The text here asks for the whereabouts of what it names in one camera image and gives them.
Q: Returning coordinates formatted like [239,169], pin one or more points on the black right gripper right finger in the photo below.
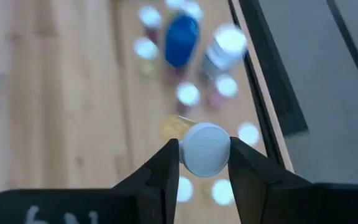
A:
[291,205]

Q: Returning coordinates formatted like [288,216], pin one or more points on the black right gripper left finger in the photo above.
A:
[104,208]

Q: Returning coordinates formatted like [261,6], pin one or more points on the pink vial white cap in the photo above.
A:
[221,193]
[226,85]

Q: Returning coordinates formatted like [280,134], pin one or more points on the white labelled supplement bottle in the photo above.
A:
[225,49]

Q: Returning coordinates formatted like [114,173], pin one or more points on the small teal vial white cap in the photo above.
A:
[175,3]

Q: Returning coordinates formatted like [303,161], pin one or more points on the blue-lidded white jar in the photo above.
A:
[181,40]

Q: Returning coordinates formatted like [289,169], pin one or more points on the wooden shelf black metal frame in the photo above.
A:
[163,93]

